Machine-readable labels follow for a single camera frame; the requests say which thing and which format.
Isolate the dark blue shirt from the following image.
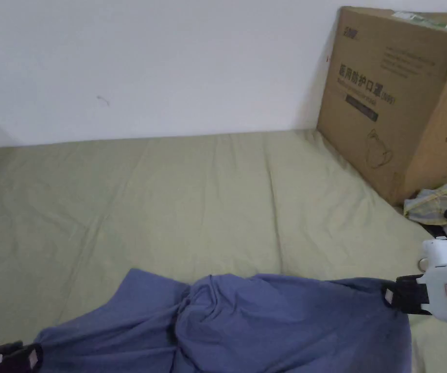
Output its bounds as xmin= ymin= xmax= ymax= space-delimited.
xmin=33 ymin=267 xmax=414 ymax=373

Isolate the crumpled yellow and white bag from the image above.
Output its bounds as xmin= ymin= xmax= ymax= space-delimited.
xmin=403 ymin=182 xmax=447 ymax=227

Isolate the bed with pale green sheet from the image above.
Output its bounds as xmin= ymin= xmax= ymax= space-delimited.
xmin=0 ymin=128 xmax=447 ymax=373

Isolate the large brown cardboard carton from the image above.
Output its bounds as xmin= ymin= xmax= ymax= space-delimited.
xmin=316 ymin=5 xmax=447 ymax=206

